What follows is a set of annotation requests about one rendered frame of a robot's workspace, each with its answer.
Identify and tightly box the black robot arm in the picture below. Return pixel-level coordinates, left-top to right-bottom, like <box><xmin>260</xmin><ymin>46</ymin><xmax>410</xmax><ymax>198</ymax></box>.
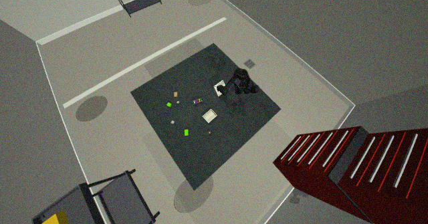
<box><xmin>217</xmin><ymin>68</ymin><xmax>259</xmax><ymax>95</ymax></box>

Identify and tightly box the beige shallow tray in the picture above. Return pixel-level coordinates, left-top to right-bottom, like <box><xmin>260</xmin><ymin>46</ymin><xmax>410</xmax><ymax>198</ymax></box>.
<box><xmin>203</xmin><ymin>109</ymin><xmax>217</xmax><ymax>123</ymax></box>

